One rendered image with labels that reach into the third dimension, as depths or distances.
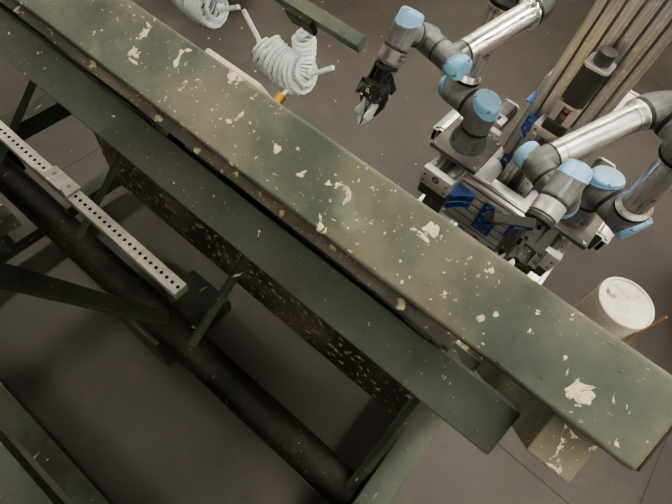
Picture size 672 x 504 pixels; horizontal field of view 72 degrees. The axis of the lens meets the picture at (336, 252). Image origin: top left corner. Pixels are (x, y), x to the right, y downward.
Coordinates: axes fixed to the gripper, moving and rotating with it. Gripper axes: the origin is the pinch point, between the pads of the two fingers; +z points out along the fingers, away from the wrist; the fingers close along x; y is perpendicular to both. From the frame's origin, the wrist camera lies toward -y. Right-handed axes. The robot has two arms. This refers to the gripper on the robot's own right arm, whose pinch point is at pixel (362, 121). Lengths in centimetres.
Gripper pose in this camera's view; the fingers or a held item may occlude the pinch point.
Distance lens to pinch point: 156.7
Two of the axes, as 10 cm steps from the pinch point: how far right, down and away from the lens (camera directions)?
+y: -5.2, 3.1, -8.0
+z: -4.1, 7.3, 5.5
